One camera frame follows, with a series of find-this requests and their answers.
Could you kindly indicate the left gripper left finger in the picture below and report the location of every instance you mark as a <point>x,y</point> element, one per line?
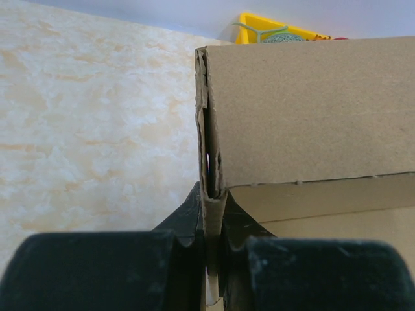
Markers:
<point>161,269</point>

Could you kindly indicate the brown cardboard box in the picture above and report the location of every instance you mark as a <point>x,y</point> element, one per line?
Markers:
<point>328,116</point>

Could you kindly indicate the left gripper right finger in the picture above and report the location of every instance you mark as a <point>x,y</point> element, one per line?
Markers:
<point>310,270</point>

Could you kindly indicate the green netted melon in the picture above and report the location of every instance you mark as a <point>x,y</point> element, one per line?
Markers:
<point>282,37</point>

